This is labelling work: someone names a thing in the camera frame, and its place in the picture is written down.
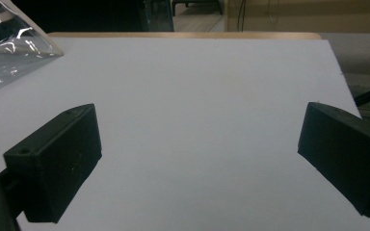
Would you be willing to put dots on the white table mat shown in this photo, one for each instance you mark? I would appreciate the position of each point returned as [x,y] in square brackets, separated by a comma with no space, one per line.
[189,112]

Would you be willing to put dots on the clear plastic bag beige trim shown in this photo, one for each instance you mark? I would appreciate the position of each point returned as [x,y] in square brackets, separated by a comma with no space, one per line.
[9,48]

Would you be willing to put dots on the black cabinet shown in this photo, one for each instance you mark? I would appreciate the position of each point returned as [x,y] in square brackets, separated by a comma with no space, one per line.
[157,14]

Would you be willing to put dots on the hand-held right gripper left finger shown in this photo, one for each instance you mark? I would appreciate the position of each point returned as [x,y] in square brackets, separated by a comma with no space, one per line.
[54,166]

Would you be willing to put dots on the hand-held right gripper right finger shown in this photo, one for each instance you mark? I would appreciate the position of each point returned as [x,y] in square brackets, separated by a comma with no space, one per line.
[347,160]

